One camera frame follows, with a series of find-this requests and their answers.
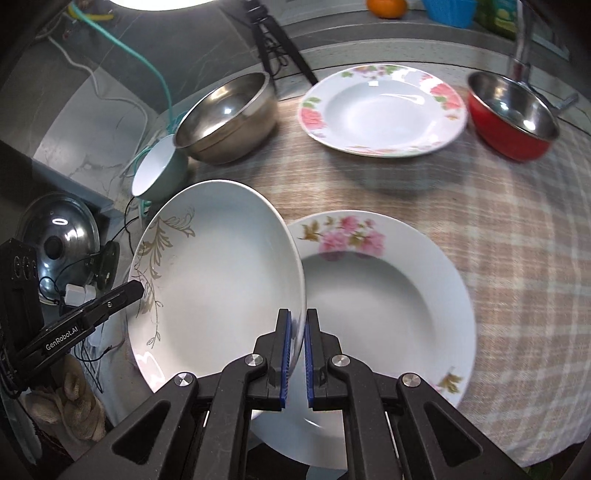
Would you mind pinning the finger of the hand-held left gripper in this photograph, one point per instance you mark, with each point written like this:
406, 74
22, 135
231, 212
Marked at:
115, 297

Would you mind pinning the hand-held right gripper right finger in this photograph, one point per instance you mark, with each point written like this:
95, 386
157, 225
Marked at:
308, 360

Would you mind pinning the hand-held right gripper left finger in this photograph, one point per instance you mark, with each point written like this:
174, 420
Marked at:
286, 350

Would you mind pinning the white plate with pink blossoms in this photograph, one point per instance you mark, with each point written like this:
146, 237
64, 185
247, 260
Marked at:
383, 314

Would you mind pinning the white plate with gold leaves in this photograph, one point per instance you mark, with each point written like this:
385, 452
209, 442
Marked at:
221, 286

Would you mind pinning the stainless steel bowl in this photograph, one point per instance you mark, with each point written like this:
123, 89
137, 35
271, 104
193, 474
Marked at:
221, 115

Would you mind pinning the white plate with red-flowered rim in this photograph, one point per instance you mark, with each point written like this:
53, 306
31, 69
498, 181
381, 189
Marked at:
369, 110

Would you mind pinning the red bowl with steel inside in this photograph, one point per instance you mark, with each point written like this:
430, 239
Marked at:
503, 138

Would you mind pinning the black round stand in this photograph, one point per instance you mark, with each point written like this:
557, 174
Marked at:
107, 263

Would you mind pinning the white plug adapter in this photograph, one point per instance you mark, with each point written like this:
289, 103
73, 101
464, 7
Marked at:
76, 293

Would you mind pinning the steel pot lid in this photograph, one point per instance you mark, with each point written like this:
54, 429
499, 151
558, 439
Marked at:
69, 230

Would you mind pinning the pale knitted cloth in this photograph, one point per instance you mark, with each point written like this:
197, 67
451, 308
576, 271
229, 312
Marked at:
78, 406

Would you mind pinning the pale green bowl, white inside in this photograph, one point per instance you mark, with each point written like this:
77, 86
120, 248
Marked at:
152, 166

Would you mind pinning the beige plaid tablecloth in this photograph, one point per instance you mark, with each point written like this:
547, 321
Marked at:
508, 254

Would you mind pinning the yellow object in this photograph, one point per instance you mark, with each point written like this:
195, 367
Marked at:
99, 17

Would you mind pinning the bright round lamp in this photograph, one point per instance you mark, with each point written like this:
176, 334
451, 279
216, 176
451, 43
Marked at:
161, 2

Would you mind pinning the black tripod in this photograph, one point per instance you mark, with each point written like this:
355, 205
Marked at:
270, 37

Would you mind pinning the orange fruit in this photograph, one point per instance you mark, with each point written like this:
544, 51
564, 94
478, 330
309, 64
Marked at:
387, 7

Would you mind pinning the grey metal fixture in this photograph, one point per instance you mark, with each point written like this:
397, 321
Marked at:
521, 60

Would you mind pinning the blue fluted cup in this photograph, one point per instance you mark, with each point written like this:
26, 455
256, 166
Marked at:
450, 11

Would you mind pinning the green box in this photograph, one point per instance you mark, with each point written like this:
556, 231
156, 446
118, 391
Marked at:
496, 16

